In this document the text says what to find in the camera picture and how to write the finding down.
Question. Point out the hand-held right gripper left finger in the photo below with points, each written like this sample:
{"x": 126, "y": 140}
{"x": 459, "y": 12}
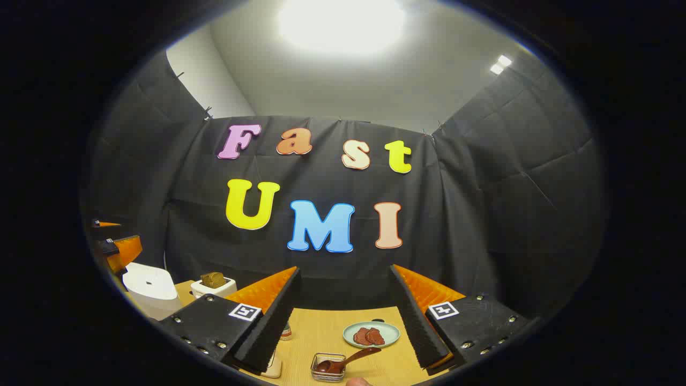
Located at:
{"x": 268, "y": 327}

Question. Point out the clear plastic bottle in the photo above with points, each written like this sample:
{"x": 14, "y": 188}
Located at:
{"x": 286, "y": 332}

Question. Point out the large ceiling light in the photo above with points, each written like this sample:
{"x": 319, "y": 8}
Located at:
{"x": 341, "y": 24}

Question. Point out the small ceiling light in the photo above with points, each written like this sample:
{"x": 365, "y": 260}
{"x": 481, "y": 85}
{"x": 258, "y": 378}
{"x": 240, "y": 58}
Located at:
{"x": 500, "y": 63}

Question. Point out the brown bread slice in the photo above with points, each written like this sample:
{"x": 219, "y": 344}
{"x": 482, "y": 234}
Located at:
{"x": 213, "y": 280}

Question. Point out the brown meat slice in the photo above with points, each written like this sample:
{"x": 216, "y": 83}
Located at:
{"x": 361, "y": 338}
{"x": 377, "y": 336}

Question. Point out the black backdrop cloth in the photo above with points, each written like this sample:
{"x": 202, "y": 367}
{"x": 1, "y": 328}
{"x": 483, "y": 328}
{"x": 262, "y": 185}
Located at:
{"x": 455, "y": 214}

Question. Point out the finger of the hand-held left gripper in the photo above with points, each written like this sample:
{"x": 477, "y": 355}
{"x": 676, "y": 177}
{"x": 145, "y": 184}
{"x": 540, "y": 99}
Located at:
{"x": 107, "y": 224}
{"x": 126, "y": 252}

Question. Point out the brown wooden spoon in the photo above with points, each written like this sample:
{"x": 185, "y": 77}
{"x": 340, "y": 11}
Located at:
{"x": 348, "y": 360}

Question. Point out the white rice cooker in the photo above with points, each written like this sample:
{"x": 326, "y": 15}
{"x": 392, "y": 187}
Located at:
{"x": 153, "y": 292}

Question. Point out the white toaster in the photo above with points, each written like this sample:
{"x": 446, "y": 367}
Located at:
{"x": 214, "y": 289}

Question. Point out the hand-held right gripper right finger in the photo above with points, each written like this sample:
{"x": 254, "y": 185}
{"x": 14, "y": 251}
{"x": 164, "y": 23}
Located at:
{"x": 418, "y": 321}

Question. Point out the pale green plate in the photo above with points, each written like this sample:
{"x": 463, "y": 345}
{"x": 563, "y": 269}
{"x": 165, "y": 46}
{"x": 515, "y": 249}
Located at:
{"x": 391, "y": 333}

